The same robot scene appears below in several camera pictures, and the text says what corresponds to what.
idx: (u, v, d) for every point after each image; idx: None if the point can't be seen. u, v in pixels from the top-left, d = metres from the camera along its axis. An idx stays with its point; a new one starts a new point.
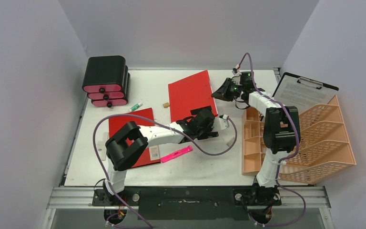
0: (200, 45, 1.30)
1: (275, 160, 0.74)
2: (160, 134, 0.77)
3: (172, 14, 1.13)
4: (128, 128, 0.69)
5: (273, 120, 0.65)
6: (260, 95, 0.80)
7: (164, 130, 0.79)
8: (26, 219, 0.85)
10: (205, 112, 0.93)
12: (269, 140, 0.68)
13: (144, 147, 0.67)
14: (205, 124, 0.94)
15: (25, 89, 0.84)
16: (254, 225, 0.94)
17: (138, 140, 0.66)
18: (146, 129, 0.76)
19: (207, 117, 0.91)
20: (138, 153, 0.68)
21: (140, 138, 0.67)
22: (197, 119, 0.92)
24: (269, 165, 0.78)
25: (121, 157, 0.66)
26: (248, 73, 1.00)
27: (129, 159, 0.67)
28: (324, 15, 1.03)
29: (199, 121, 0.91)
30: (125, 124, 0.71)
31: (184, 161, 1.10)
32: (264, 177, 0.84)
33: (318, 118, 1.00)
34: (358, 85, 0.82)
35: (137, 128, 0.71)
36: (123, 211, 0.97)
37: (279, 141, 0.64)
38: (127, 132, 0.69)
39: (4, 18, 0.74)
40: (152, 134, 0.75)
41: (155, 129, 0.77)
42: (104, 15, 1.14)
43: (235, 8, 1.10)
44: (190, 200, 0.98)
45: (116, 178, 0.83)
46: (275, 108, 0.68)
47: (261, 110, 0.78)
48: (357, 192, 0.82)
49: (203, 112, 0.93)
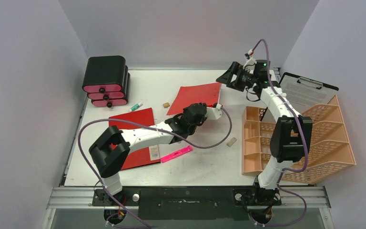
0: (200, 46, 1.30)
1: (278, 167, 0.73)
2: (144, 138, 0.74)
3: (172, 14, 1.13)
4: (109, 133, 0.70)
5: (283, 131, 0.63)
6: (275, 95, 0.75)
7: (149, 133, 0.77)
8: (26, 219, 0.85)
10: (194, 108, 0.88)
12: (275, 148, 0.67)
13: (126, 153, 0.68)
14: (197, 120, 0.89)
15: (25, 89, 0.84)
16: (254, 225, 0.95)
17: (118, 146, 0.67)
18: (129, 133, 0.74)
19: (197, 113, 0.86)
20: (122, 158, 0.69)
21: (122, 143, 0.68)
22: (186, 117, 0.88)
24: (271, 171, 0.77)
25: (105, 164, 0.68)
26: (263, 63, 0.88)
27: (115, 164, 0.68)
28: (325, 15, 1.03)
29: (190, 118, 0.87)
30: (106, 130, 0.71)
31: (184, 161, 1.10)
32: (265, 180, 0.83)
33: (318, 118, 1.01)
34: (358, 84, 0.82)
35: (119, 133, 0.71)
36: (123, 212, 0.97)
37: (285, 153, 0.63)
38: (108, 138, 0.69)
39: (4, 18, 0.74)
40: (137, 138, 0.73)
41: (139, 132, 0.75)
42: (104, 15, 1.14)
43: (235, 8, 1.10)
44: (190, 200, 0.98)
45: (110, 181, 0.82)
46: (287, 118, 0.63)
47: (273, 112, 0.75)
48: (357, 192, 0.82)
49: (192, 107, 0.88)
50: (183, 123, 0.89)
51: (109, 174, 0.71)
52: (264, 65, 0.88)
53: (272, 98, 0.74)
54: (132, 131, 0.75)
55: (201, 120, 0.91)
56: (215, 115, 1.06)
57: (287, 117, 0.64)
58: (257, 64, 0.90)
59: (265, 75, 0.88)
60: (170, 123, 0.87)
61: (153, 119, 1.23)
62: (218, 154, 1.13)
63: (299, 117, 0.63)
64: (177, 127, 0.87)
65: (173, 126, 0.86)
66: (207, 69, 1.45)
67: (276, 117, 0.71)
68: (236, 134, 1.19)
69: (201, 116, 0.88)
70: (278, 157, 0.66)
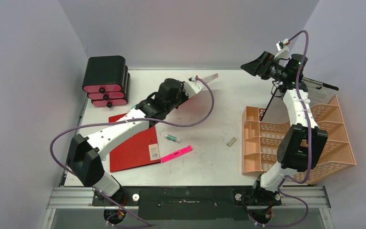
0: (200, 46, 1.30)
1: (281, 172, 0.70)
2: (114, 136, 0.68)
3: (172, 14, 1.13)
4: (76, 143, 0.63)
5: (294, 140, 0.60)
6: (298, 99, 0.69)
7: (119, 128, 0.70)
8: (26, 219, 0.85)
10: (167, 84, 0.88)
12: (281, 153, 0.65)
13: (98, 159, 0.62)
14: (172, 96, 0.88)
15: (25, 89, 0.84)
16: (254, 225, 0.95)
17: (89, 153, 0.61)
18: (97, 136, 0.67)
19: (170, 88, 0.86)
20: (99, 163, 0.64)
21: (91, 150, 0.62)
22: (160, 95, 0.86)
24: (273, 174, 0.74)
25: (84, 175, 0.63)
26: (298, 61, 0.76)
27: (94, 171, 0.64)
28: (325, 15, 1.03)
29: (164, 94, 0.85)
30: (71, 140, 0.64)
31: (185, 161, 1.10)
32: (266, 181, 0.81)
33: (318, 118, 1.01)
34: (359, 84, 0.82)
35: (86, 140, 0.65)
36: (123, 212, 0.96)
37: (289, 161, 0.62)
38: (76, 149, 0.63)
39: (5, 18, 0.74)
40: (106, 140, 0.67)
41: (107, 132, 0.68)
42: (104, 14, 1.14)
43: (235, 8, 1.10)
44: (190, 200, 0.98)
45: (103, 184, 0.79)
46: (301, 126, 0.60)
47: (290, 117, 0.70)
48: (358, 192, 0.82)
49: (165, 84, 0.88)
50: (158, 102, 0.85)
51: (94, 181, 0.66)
52: (298, 64, 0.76)
53: (294, 102, 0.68)
54: (99, 132, 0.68)
55: (177, 96, 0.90)
56: (194, 90, 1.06)
57: (300, 125, 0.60)
58: (290, 60, 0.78)
59: (295, 75, 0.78)
60: (143, 107, 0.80)
61: None
62: (218, 154, 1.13)
63: (315, 129, 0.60)
64: (153, 109, 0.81)
65: (148, 108, 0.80)
66: (207, 69, 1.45)
67: (291, 122, 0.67)
68: (236, 134, 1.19)
69: (175, 90, 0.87)
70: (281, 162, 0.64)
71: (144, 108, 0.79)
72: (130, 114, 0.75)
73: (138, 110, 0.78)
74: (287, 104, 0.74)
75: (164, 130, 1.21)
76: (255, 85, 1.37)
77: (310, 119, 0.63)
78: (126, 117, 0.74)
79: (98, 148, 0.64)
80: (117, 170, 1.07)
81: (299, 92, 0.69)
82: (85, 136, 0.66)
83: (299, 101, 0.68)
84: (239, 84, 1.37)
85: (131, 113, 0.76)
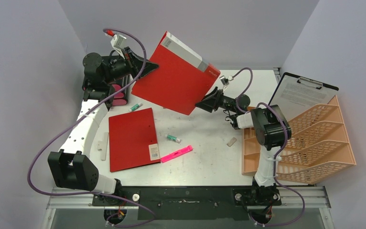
0: (200, 46, 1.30)
1: (270, 157, 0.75)
2: (85, 133, 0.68)
3: (171, 14, 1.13)
4: (54, 162, 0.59)
5: (261, 119, 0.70)
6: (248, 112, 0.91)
7: (85, 125, 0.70)
8: (26, 218, 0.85)
10: (87, 62, 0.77)
12: (261, 136, 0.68)
13: (86, 159, 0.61)
14: (103, 71, 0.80)
15: (24, 89, 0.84)
16: (254, 225, 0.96)
17: (75, 160, 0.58)
18: (69, 141, 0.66)
19: (96, 66, 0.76)
20: (88, 163, 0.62)
21: (75, 155, 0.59)
22: (92, 78, 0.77)
24: (265, 163, 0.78)
25: (83, 182, 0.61)
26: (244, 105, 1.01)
27: (88, 171, 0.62)
28: (325, 15, 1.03)
29: (93, 77, 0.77)
30: (47, 161, 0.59)
31: (184, 161, 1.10)
32: (262, 176, 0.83)
33: (318, 118, 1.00)
34: (358, 84, 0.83)
35: (63, 153, 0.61)
36: (123, 211, 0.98)
37: (270, 132, 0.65)
38: (58, 166, 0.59)
39: (4, 19, 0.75)
40: (81, 140, 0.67)
41: (75, 133, 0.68)
42: (104, 14, 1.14)
43: (235, 8, 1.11)
44: (190, 200, 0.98)
45: (101, 185, 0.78)
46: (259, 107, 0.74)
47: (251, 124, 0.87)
48: (357, 192, 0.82)
49: (87, 67, 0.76)
50: (96, 84, 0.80)
51: (94, 181, 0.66)
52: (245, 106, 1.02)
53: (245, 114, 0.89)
54: (69, 139, 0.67)
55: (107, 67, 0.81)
56: (113, 48, 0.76)
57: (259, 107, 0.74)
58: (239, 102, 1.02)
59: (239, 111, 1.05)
60: (91, 95, 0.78)
61: (153, 120, 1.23)
62: (218, 154, 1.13)
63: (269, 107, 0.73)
64: (101, 92, 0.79)
65: (95, 94, 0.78)
66: None
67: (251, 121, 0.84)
68: (236, 133, 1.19)
69: (100, 66, 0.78)
70: (265, 144, 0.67)
71: (93, 96, 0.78)
72: (84, 108, 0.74)
73: (88, 99, 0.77)
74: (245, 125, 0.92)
75: (164, 130, 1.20)
76: (246, 84, 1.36)
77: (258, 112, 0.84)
78: (82, 112, 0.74)
79: (80, 150, 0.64)
80: (118, 169, 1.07)
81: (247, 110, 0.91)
82: (59, 149, 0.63)
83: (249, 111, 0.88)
84: (236, 83, 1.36)
85: (84, 107, 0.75)
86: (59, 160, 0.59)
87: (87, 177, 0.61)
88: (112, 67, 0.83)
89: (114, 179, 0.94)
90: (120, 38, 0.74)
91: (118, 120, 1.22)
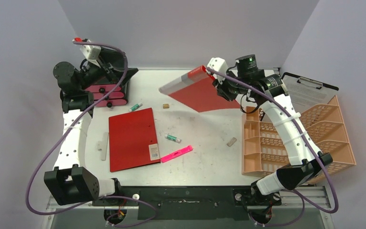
0: (200, 46, 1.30)
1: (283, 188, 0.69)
2: (76, 145, 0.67)
3: (171, 14, 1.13)
4: (52, 182, 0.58)
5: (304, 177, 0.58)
6: (285, 117, 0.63)
7: (75, 136, 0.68)
8: (26, 218, 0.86)
10: (58, 72, 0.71)
12: (290, 182, 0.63)
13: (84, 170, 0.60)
14: (78, 78, 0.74)
15: (24, 89, 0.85)
16: (254, 225, 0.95)
17: (72, 174, 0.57)
18: (62, 158, 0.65)
19: (69, 73, 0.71)
20: (87, 173, 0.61)
21: (72, 169, 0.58)
22: (66, 88, 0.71)
24: (276, 186, 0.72)
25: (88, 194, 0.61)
26: (248, 58, 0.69)
27: (89, 182, 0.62)
28: (325, 15, 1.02)
29: (66, 86, 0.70)
30: (45, 182, 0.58)
31: (184, 161, 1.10)
32: (266, 189, 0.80)
33: (318, 118, 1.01)
34: (358, 84, 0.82)
35: (58, 170, 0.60)
36: (123, 212, 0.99)
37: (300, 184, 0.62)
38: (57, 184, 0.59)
39: (2, 19, 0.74)
40: (73, 153, 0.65)
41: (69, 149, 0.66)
42: (104, 15, 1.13)
43: (234, 8, 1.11)
44: (190, 200, 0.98)
45: (102, 187, 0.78)
46: (309, 162, 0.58)
47: (280, 135, 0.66)
48: (357, 191, 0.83)
49: (59, 78, 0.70)
50: (73, 94, 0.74)
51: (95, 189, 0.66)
52: (250, 61, 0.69)
53: (285, 124, 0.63)
54: (61, 154, 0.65)
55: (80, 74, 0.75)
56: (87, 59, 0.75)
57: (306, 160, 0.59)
58: (239, 65, 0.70)
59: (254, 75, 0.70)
60: (70, 106, 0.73)
61: (153, 120, 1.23)
62: (218, 154, 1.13)
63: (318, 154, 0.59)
64: (81, 100, 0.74)
65: (75, 103, 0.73)
66: None
67: (285, 141, 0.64)
68: (236, 134, 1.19)
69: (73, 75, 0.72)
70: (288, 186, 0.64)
71: (72, 106, 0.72)
72: (66, 120, 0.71)
73: (69, 111, 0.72)
74: (272, 119, 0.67)
75: (164, 130, 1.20)
76: None
77: (310, 144, 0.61)
78: (66, 125, 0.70)
79: (76, 163, 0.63)
80: (117, 170, 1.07)
81: (284, 109, 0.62)
82: (54, 167, 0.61)
83: (288, 96, 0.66)
84: None
85: (66, 118, 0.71)
86: (56, 177, 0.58)
87: (88, 188, 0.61)
88: (86, 73, 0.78)
89: (112, 179, 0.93)
90: (95, 50, 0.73)
91: (122, 118, 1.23)
